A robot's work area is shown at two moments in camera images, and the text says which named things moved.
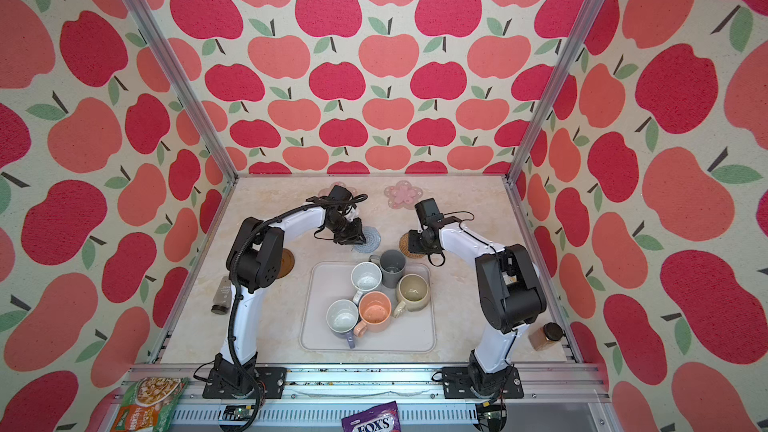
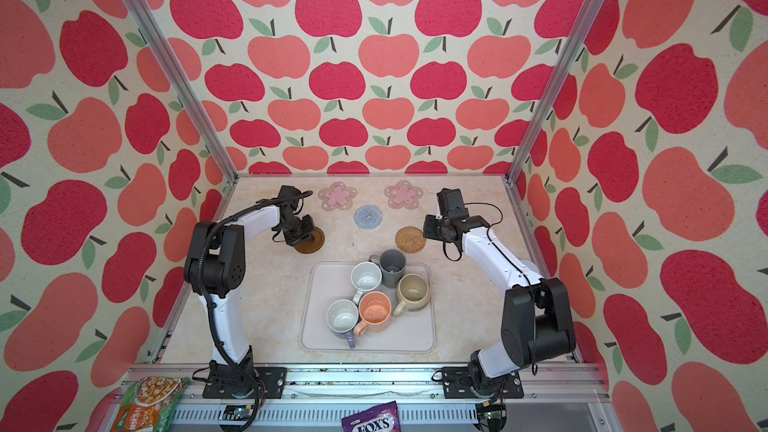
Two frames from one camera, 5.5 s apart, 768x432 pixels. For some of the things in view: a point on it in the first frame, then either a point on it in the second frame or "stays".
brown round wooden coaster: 287,263 to 312,246
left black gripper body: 346,232 to 299,231
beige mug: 412,294 stays
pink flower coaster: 325,192 stays
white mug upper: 365,277 stays
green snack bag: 149,404 stays
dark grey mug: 393,266 stays
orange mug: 375,309 stays
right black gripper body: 416,242 to 434,227
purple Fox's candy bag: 379,418 stays
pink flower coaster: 403,195 stays
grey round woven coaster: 372,242 to 368,217
